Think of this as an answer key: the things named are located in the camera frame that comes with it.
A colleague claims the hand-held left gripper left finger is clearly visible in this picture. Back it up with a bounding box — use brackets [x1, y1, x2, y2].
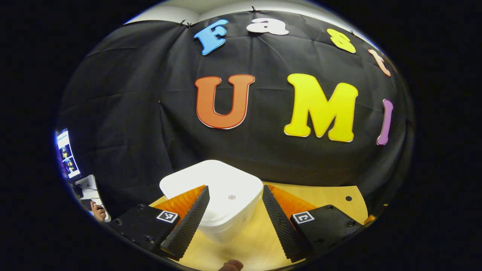
[109, 185, 210, 261]

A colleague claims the white side table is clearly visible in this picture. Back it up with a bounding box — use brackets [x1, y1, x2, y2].
[75, 174, 111, 222]

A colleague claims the wooden desktop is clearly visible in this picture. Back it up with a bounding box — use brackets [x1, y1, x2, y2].
[149, 182, 369, 271]

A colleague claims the white desktop garbage bin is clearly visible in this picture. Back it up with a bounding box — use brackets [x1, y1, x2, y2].
[159, 160, 264, 244]

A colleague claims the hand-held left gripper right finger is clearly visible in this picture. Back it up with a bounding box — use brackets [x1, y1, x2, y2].
[262, 184, 364, 263]

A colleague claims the black backdrop cloth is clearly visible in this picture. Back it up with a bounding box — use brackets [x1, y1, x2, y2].
[56, 11, 415, 219]

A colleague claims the computer monitor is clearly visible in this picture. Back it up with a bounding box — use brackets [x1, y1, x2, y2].
[56, 129, 82, 179]

